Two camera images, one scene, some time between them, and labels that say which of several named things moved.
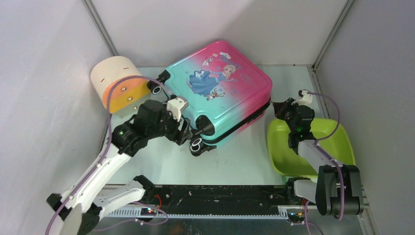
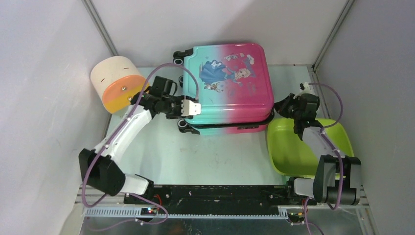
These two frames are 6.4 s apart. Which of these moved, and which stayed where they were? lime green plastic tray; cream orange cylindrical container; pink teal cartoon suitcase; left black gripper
Moved: left black gripper; pink teal cartoon suitcase
Stayed: lime green plastic tray; cream orange cylindrical container
